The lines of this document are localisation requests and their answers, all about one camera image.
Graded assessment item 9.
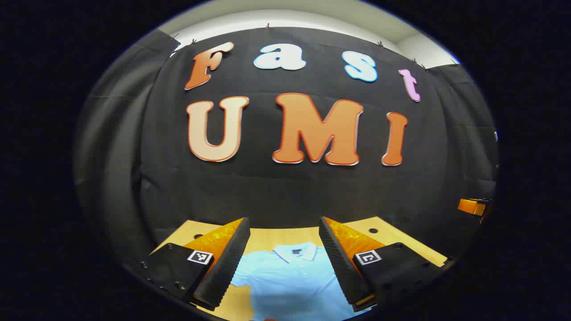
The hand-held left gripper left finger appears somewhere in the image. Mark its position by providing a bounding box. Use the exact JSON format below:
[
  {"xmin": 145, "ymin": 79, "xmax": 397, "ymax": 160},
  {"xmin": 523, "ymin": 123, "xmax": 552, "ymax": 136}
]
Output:
[{"xmin": 134, "ymin": 217, "xmax": 251, "ymax": 312}]

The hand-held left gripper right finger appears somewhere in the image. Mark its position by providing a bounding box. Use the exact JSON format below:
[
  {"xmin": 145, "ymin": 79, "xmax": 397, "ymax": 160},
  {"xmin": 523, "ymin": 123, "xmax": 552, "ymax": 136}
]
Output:
[{"xmin": 319, "ymin": 216, "xmax": 451, "ymax": 313}]

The light blue T-shirt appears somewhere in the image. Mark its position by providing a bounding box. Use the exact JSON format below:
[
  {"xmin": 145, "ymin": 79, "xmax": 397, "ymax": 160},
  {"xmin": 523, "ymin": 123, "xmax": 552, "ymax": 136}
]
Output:
[{"xmin": 231, "ymin": 242, "xmax": 372, "ymax": 321}]

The black backdrop cloth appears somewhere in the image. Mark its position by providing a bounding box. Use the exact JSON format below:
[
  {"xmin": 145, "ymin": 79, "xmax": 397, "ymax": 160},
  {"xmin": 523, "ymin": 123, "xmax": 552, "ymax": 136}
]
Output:
[{"xmin": 74, "ymin": 27, "xmax": 498, "ymax": 270}]

